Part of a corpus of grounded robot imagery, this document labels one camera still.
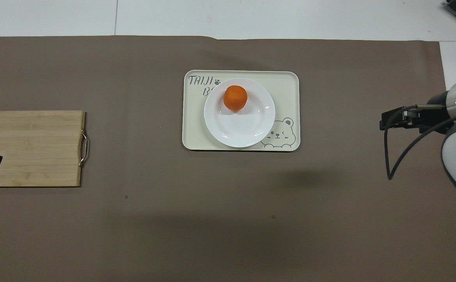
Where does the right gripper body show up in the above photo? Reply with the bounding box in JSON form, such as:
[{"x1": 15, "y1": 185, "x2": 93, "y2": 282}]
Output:
[{"x1": 413, "y1": 90, "x2": 454, "y2": 132}]

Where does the white plate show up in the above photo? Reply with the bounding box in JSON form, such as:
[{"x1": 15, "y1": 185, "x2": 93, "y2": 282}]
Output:
[{"x1": 204, "y1": 78, "x2": 276, "y2": 148}]

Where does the orange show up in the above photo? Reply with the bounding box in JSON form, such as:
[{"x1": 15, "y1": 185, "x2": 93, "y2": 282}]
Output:
[{"x1": 223, "y1": 85, "x2": 249, "y2": 112}]

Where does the cream tray with bear print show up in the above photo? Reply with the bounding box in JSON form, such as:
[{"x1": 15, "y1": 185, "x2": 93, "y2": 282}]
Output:
[{"x1": 182, "y1": 70, "x2": 301, "y2": 152}]

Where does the black cable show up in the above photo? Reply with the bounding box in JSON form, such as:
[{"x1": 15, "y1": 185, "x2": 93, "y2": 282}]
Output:
[{"x1": 383, "y1": 103, "x2": 456, "y2": 181}]

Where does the bamboo cutting board, metal handle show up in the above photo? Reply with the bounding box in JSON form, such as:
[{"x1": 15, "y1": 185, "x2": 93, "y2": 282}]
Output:
[{"x1": 0, "y1": 110, "x2": 90, "y2": 188}]

